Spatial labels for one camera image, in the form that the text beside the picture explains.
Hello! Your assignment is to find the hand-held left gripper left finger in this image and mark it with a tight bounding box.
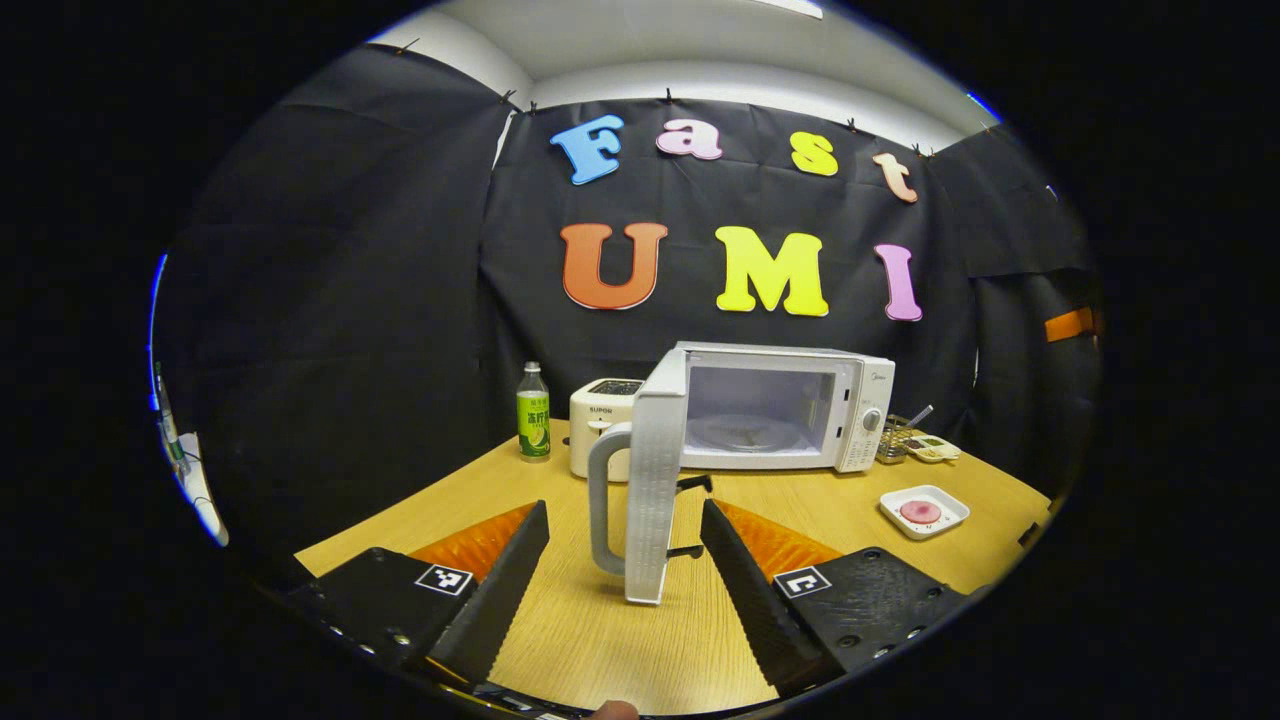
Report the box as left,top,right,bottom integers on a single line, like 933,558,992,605
285,500,552,691

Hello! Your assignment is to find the black backdrop cloth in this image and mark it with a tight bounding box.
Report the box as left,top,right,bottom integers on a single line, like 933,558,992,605
150,45,1101,576

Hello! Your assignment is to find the green label drink bottle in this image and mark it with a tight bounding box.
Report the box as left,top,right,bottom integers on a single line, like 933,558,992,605
516,361,552,463

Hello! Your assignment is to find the white board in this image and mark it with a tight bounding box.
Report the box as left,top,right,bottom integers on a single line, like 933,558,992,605
150,430,231,548

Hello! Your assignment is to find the metal wire basket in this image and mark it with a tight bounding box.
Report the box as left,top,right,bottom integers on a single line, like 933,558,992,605
876,414,916,465

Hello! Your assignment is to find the white toaster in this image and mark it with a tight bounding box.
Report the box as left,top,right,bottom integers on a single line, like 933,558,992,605
569,378,646,483

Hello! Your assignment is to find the white square plate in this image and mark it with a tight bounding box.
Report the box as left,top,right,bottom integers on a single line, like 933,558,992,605
879,485,971,542

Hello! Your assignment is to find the white microwave oven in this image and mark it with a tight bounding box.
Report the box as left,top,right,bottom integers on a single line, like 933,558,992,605
587,342,897,607

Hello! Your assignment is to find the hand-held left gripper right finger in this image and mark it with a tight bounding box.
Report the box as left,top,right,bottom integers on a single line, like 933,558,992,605
699,498,973,698

